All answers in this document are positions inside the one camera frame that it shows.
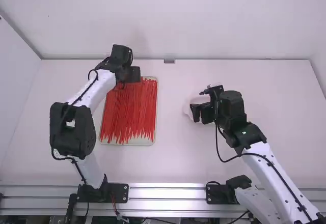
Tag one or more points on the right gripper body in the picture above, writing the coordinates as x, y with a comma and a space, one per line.
215, 107

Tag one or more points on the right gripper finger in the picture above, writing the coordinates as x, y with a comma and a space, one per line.
206, 115
195, 112

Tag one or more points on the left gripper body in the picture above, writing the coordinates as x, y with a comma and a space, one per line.
133, 75

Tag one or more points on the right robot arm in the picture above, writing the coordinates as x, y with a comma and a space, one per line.
265, 163

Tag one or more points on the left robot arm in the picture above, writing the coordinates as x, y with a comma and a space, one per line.
84, 94

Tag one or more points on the white dish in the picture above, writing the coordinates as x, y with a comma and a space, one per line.
186, 109

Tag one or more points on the pale tray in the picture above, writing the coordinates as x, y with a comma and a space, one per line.
142, 144

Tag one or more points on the silver rails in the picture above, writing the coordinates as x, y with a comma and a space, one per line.
165, 196

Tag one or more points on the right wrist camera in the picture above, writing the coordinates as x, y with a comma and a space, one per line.
214, 87

